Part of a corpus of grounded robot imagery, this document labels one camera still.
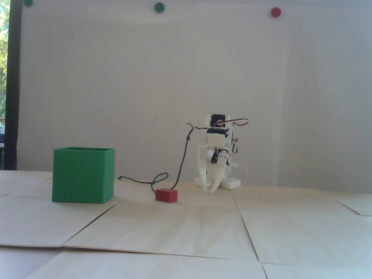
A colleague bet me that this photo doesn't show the red rectangular block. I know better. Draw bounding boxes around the red rectangular block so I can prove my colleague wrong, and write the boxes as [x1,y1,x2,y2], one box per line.
[155,188,178,202]

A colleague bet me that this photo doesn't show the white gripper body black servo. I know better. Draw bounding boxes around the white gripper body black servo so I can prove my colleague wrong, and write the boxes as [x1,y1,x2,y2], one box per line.
[198,129,230,167]

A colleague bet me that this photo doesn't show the red white servo wire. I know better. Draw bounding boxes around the red white servo wire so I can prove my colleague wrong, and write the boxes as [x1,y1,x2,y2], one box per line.
[217,117,250,154]

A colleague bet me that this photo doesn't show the light plywood sheet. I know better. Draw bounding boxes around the light plywood sheet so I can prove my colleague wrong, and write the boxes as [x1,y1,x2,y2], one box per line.
[232,187,372,268]
[62,201,260,261]
[0,194,119,248]

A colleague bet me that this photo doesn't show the dark window frame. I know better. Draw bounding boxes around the dark window frame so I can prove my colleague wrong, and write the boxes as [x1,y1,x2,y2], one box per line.
[5,0,23,171]

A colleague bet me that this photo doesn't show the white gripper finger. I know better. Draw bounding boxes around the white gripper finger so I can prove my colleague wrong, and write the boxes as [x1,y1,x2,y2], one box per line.
[211,151,230,193]
[198,162,211,192]

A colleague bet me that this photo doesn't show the white power cable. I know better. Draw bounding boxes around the white power cable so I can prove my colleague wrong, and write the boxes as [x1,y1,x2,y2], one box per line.
[235,163,248,184]

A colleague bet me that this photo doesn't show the green open box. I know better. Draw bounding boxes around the green open box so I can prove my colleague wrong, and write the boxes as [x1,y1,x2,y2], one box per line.
[52,147,116,204]

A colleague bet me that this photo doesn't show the thin black cable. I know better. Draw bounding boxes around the thin black cable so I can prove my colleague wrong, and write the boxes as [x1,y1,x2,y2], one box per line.
[118,124,210,194]

